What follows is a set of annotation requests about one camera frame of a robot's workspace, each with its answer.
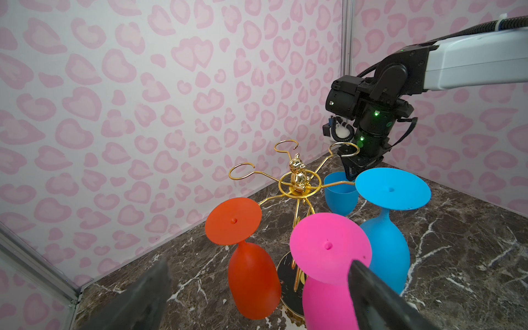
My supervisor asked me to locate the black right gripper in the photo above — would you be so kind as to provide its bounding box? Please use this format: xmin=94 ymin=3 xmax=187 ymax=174
xmin=338 ymin=120 xmax=395 ymax=181

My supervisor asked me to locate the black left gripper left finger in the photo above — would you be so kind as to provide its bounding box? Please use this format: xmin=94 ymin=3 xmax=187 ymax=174
xmin=83 ymin=258 xmax=171 ymax=330

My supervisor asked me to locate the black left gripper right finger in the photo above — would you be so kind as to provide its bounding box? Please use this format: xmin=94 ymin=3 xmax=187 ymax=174
xmin=348 ymin=260 xmax=437 ymax=330

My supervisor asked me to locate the blue wine glass front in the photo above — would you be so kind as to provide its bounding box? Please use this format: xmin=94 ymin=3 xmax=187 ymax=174
xmin=356 ymin=168 xmax=432 ymax=294

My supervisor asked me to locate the blue wine glass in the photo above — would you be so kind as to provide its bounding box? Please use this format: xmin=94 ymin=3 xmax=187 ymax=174
xmin=324 ymin=172 xmax=359 ymax=217
xmin=356 ymin=168 xmax=432 ymax=294

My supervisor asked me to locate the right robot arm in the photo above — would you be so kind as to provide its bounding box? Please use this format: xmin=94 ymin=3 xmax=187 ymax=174
xmin=323 ymin=27 xmax=527 ymax=181

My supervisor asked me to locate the magenta wine glass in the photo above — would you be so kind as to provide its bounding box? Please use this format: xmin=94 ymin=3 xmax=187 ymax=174
xmin=290 ymin=213 xmax=372 ymax=329

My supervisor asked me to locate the red wine glass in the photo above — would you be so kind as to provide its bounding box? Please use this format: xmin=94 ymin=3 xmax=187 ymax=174
xmin=205 ymin=197 xmax=282 ymax=320

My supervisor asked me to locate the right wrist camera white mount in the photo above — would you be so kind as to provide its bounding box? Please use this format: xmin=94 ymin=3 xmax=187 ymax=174
xmin=322 ymin=116 xmax=355 ymax=142

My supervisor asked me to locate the gold wire glass rack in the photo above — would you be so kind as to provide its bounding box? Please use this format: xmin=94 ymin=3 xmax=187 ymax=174
xmin=228 ymin=140 xmax=360 ymax=321

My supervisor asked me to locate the aluminium corner post right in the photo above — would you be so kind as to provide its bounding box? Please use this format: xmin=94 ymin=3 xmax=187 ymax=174
xmin=341 ymin=0 xmax=355 ymax=76

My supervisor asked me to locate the aluminium corner post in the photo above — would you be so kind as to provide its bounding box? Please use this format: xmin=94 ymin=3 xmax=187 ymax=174
xmin=341 ymin=0 xmax=355 ymax=76
xmin=1 ymin=224 xmax=81 ymax=305

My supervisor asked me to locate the aluminium corner post left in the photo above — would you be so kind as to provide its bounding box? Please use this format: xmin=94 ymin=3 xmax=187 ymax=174
xmin=1 ymin=224 xmax=81 ymax=305

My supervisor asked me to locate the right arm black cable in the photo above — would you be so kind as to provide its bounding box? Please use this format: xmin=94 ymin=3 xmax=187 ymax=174
xmin=356 ymin=14 xmax=528 ymax=79

